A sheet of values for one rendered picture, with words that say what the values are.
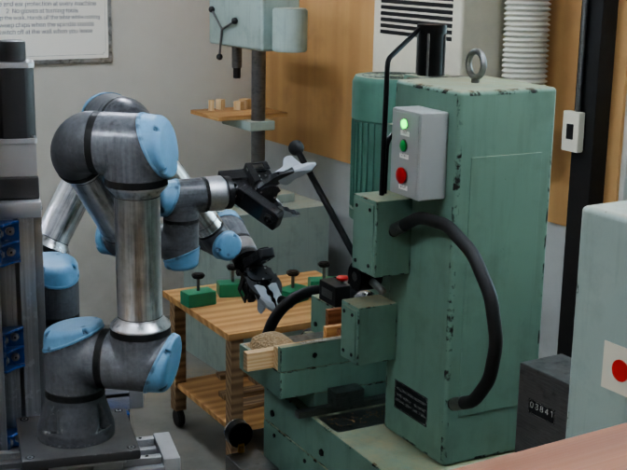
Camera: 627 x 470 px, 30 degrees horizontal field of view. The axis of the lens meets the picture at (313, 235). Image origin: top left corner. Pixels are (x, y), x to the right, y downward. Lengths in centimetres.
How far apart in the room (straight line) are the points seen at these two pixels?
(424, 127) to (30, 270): 88
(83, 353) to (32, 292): 26
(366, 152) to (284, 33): 226
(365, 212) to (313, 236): 275
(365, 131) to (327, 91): 277
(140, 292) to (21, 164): 42
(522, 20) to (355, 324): 185
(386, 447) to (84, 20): 340
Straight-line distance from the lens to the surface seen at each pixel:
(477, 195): 215
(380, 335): 234
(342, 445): 239
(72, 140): 216
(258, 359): 247
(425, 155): 211
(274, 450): 270
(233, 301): 422
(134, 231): 217
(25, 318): 250
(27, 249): 246
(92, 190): 230
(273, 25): 470
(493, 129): 215
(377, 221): 222
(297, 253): 496
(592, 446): 42
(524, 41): 394
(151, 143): 211
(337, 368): 252
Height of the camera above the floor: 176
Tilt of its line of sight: 14 degrees down
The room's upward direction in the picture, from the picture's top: 1 degrees clockwise
